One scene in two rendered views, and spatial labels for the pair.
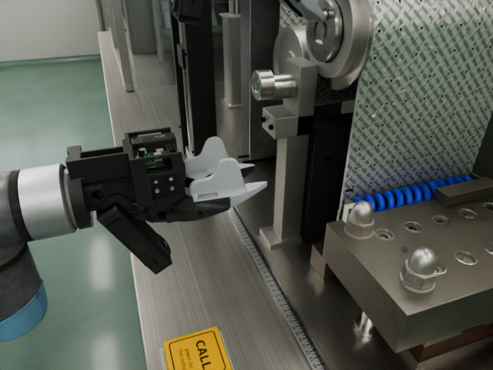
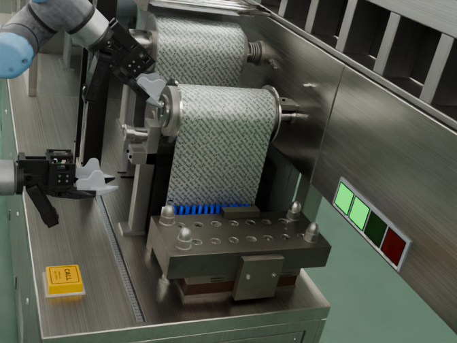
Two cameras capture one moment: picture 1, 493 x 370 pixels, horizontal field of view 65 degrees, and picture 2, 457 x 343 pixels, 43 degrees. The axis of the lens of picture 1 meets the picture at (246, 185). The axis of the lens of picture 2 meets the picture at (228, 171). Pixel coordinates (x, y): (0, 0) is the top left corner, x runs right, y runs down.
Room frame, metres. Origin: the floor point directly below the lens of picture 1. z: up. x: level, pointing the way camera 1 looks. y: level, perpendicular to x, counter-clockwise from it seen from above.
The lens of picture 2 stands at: (-0.74, -0.12, 1.73)
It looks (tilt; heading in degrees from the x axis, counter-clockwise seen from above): 26 degrees down; 353
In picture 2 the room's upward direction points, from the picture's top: 12 degrees clockwise
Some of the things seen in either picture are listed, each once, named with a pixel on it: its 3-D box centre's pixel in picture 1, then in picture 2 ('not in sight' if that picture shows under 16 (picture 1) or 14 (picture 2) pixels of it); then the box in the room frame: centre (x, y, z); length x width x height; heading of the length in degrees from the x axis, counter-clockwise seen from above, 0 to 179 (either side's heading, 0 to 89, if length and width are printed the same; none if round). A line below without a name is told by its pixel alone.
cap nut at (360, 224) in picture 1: (361, 216); (168, 214); (0.39, -0.14, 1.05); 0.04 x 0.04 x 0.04
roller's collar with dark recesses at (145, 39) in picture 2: not in sight; (138, 42); (0.74, 0.00, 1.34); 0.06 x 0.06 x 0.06; 19
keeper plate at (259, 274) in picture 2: not in sight; (258, 277); (0.32, -0.36, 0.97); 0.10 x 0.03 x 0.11; 109
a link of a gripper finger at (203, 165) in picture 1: (216, 158); (93, 169); (0.43, 0.04, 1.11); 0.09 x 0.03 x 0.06; 118
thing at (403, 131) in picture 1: (420, 140); (216, 178); (0.50, -0.25, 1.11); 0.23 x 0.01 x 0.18; 109
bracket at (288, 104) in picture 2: not in sight; (285, 103); (0.62, -0.39, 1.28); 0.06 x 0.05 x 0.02; 109
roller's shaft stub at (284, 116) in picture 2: not in sight; (279, 115); (0.61, -0.38, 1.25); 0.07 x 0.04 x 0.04; 109
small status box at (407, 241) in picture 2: not in sight; (368, 220); (0.26, -0.54, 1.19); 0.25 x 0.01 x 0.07; 19
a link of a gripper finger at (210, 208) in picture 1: (190, 202); (75, 190); (0.36, 0.06, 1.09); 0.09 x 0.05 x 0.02; 100
